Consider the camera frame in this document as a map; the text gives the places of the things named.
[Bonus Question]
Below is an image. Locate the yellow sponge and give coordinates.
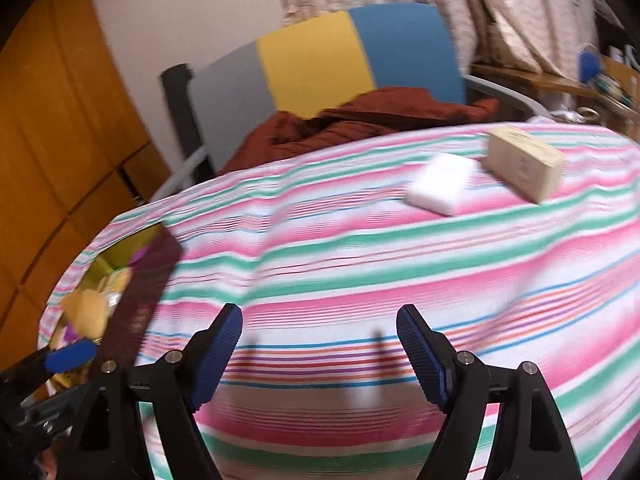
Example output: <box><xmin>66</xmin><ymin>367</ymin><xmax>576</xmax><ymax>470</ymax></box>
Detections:
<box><xmin>100</xmin><ymin>266</ymin><xmax>135</xmax><ymax>295</ymax></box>
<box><xmin>62</xmin><ymin>287</ymin><xmax>108</xmax><ymax>338</ymax></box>

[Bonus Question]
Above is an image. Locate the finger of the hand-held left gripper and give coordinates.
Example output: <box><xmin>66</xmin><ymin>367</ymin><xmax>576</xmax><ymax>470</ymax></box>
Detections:
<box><xmin>20</xmin><ymin>379</ymin><xmax>98</xmax><ymax>436</ymax></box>
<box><xmin>0</xmin><ymin>340</ymin><xmax>98</xmax><ymax>386</ymax></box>

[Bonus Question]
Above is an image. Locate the maroon cloth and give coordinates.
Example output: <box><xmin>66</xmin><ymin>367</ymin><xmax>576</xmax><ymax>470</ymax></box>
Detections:
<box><xmin>220</xmin><ymin>87</ymin><xmax>501</xmax><ymax>176</ymax></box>

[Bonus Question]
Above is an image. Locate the beige cardboard box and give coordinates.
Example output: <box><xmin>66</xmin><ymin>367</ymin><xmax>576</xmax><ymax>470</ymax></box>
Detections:
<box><xmin>486</xmin><ymin>125</ymin><xmax>567</xmax><ymax>205</ymax></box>

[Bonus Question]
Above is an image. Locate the blue plastic object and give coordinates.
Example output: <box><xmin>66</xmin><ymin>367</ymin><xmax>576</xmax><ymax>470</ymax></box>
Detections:
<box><xmin>577</xmin><ymin>47</ymin><xmax>604</xmax><ymax>84</ymax></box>

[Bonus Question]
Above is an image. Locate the gold tin box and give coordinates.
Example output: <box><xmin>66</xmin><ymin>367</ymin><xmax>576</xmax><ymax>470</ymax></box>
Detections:
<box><xmin>47</xmin><ymin>222</ymin><xmax>183</xmax><ymax>386</ymax></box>

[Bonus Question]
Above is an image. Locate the wooden cabinet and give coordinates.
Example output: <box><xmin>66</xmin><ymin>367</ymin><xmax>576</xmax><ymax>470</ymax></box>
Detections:
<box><xmin>0</xmin><ymin>0</ymin><xmax>171</xmax><ymax>361</ymax></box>

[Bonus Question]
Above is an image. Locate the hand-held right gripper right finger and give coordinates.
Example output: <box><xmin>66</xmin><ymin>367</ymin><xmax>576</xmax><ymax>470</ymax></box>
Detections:
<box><xmin>396</xmin><ymin>304</ymin><xmax>583</xmax><ymax>480</ymax></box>

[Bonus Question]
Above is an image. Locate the wooden low shelf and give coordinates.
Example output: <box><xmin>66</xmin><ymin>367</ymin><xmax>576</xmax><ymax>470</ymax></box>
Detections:
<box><xmin>472</xmin><ymin>62</ymin><xmax>640</xmax><ymax>126</ymax></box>

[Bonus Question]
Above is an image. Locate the striped tablecloth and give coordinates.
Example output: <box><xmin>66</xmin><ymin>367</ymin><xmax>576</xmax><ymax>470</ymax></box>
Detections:
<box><xmin>37</xmin><ymin>120</ymin><xmax>640</xmax><ymax>480</ymax></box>

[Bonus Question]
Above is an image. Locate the grey yellow blue chair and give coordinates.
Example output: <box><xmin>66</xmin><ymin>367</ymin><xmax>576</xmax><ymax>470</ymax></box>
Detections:
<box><xmin>150</xmin><ymin>2</ymin><xmax>556</xmax><ymax>201</ymax></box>

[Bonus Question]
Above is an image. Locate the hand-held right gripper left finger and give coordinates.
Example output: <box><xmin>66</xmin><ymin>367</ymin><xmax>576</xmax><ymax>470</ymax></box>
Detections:
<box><xmin>60</xmin><ymin>304</ymin><xmax>244</xmax><ymax>480</ymax></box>

